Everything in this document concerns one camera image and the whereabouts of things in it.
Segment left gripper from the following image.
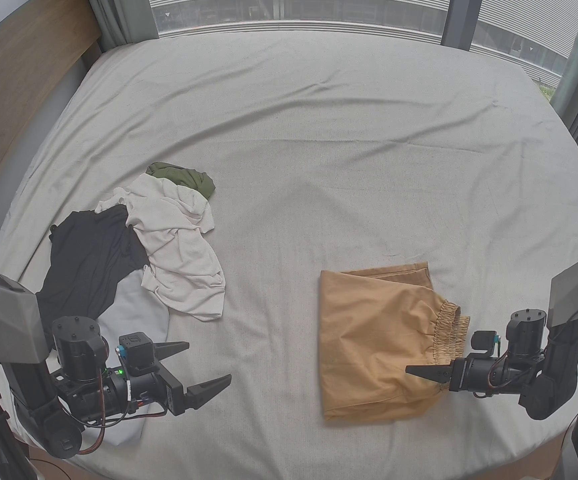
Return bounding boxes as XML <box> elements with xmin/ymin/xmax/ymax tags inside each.
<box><xmin>106</xmin><ymin>340</ymin><xmax>233</xmax><ymax>418</ymax></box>

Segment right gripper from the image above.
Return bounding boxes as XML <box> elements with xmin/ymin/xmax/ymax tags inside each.
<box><xmin>448</xmin><ymin>356</ymin><xmax>499</xmax><ymax>395</ymax></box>

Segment tan shorts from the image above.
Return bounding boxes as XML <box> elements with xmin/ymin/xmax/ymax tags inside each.
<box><xmin>318</xmin><ymin>262</ymin><xmax>471</xmax><ymax>423</ymax></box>

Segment bed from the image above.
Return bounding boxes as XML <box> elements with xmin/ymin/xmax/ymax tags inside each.
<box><xmin>0</xmin><ymin>0</ymin><xmax>578</xmax><ymax>480</ymax></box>

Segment pale grey garment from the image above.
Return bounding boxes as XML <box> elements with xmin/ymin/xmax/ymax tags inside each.
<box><xmin>96</xmin><ymin>272</ymin><xmax>172</xmax><ymax>446</ymax></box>

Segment white T-shirt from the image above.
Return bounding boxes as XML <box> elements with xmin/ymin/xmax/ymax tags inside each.
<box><xmin>94</xmin><ymin>174</ymin><xmax>227</xmax><ymax>323</ymax></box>

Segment black garment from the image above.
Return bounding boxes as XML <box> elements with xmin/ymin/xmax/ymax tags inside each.
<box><xmin>35</xmin><ymin>209</ymin><xmax>150</xmax><ymax>326</ymax></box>

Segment green garment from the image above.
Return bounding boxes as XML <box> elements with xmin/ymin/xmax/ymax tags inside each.
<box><xmin>146</xmin><ymin>162</ymin><xmax>216</xmax><ymax>200</ymax></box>

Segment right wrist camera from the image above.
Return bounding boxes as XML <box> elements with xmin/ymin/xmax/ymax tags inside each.
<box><xmin>470</xmin><ymin>330</ymin><xmax>501</xmax><ymax>357</ymax></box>

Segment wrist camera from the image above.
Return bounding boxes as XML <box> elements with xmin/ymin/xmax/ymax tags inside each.
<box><xmin>470</xmin><ymin>330</ymin><xmax>501</xmax><ymax>357</ymax></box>
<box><xmin>118</xmin><ymin>331</ymin><xmax>158</xmax><ymax>375</ymax></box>

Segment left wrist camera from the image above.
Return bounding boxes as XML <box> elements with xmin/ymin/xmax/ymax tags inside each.
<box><xmin>118</xmin><ymin>331</ymin><xmax>158</xmax><ymax>375</ymax></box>

